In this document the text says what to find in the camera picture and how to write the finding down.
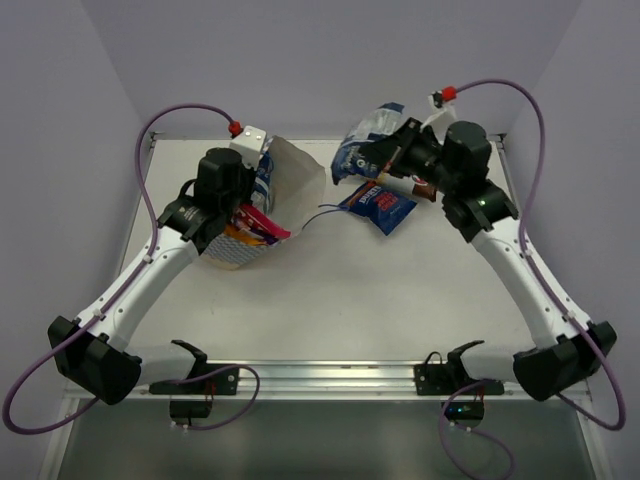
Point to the blue patterned paper bag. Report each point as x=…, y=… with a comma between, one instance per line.
x=289, y=188

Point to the blue white snack bag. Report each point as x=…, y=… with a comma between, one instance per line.
x=374, y=126

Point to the pink Real snack packet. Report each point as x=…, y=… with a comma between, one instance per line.
x=253, y=223

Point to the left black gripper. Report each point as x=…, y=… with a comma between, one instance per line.
x=245, y=195

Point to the right black base bracket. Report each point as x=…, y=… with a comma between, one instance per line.
x=443, y=376

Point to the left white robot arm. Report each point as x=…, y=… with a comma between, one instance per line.
x=92, y=350

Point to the black base bracket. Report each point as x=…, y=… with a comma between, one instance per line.
x=443, y=376
x=204, y=378

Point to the orange snack packet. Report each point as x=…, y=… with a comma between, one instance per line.
x=243, y=237

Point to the dark blue chip bag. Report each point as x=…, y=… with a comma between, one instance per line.
x=385, y=208

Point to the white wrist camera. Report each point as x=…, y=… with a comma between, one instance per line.
x=443, y=109
x=250, y=145

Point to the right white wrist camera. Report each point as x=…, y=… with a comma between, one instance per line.
x=443, y=109

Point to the left black base bracket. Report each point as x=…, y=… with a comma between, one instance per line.
x=204, y=378

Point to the aluminium mounting rail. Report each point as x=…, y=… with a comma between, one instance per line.
x=320, y=380

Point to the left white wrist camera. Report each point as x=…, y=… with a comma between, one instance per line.
x=250, y=145

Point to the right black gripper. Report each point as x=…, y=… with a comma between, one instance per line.
x=388, y=150

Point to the brown cassava chips bag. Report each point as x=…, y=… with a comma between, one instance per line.
x=408, y=186

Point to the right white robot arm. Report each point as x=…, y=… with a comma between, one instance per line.
x=568, y=345

